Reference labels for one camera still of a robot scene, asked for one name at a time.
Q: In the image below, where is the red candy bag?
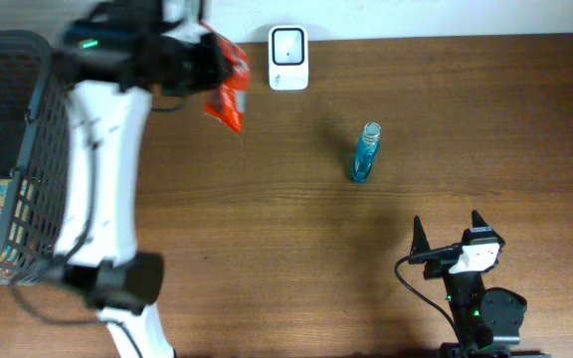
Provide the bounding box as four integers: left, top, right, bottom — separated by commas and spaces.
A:
199, 22, 251, 133

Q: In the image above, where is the grey plastic basket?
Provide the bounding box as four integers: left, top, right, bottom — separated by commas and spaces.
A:
0, 31, 70, 284

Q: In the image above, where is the blue liquid bottle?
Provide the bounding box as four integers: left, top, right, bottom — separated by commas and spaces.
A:
351, 122, 382, 183

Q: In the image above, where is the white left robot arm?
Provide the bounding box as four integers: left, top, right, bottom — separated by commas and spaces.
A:
44, 1, 233, 357

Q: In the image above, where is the white barcode scanner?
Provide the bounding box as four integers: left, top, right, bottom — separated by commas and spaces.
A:
268, 25, 309, 90

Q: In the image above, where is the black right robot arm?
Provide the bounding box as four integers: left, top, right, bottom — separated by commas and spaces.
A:
400, 211, 545, 357

